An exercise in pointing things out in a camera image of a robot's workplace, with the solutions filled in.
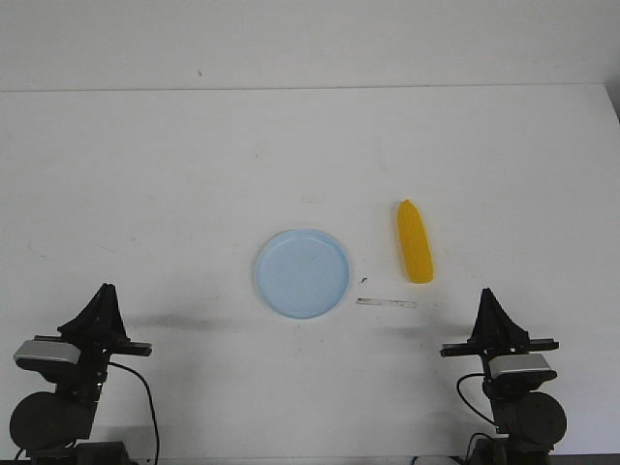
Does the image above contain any light blue round plate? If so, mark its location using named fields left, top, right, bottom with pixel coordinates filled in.
left=254, top=229, right=351, bottom=320

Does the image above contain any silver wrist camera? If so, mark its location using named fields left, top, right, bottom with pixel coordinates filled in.
left=488, top=354, right=557, bottom=380
left=14, top=339, right=80, bottom=364

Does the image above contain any yellow toy corn cob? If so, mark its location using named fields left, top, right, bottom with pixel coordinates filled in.
left=396, top=200, right=434, bottom=284

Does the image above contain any clear tape strip on table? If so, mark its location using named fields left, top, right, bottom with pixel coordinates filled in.
left=356, top=297, right=418, bottom=309

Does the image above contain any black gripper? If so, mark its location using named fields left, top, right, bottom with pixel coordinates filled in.
left=34, top=283, right=152, bottom=386
left=440, top=288, right=559, bottom=358

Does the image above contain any black camera cable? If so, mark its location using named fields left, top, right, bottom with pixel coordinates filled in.
left=107, top=361, right=161, bottom=464
left=456, top=372, right=500, bottom=428

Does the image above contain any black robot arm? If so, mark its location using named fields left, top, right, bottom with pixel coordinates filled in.
left=440, top=288, right=567, bottom=464
left=10, top=283, right=152, bottom=464

